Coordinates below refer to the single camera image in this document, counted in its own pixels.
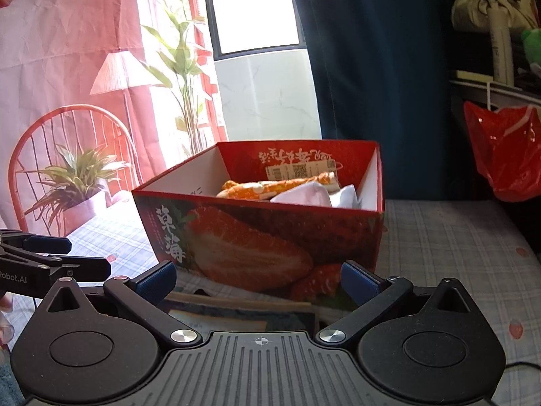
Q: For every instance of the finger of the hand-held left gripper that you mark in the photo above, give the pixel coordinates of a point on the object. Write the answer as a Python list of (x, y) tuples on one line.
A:
[(84, 270), (46, 245)]

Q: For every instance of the pale yellow notepad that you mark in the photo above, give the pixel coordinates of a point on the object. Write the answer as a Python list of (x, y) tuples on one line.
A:
[(471, 75)]

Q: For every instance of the person's left hand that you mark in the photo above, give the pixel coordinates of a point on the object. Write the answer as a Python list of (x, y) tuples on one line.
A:
[(5, 321)]

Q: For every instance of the green and white plush toy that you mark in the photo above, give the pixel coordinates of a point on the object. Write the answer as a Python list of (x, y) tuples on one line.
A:
[(532, 46)]

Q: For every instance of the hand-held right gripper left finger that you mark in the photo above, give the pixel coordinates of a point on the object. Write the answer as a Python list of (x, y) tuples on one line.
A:
[(156, 281)]

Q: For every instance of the red strawberry print cardboard box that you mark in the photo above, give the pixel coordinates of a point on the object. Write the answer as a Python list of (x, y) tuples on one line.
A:
[(253, 253)]

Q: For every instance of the dark framed window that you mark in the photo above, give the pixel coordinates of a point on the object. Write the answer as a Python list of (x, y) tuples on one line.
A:
[(253, 8)]

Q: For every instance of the red plastic bag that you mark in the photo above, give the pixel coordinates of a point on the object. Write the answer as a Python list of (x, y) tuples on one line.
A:
[(507, 156)]

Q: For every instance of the white tissue packet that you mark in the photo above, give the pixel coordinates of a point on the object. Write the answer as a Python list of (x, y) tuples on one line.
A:
[(302, 196)]

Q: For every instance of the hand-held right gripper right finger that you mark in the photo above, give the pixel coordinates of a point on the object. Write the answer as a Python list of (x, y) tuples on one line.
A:
[(359, 283)]

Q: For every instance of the pink printed backdrop cloth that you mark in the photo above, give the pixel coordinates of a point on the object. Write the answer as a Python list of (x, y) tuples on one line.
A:
[(63, 93)]

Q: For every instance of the white cloth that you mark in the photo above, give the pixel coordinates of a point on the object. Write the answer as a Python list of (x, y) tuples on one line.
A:
[(348, 196)]

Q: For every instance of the dark blue curtain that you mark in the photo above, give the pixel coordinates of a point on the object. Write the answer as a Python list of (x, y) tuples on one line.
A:
[(380, 72)]

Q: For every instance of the white tube bottle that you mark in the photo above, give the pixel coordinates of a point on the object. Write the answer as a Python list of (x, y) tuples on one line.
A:
[(503, 50)]

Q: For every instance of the plaid bed sheet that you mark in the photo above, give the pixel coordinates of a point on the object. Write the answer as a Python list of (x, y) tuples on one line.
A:
[(443, 241)]

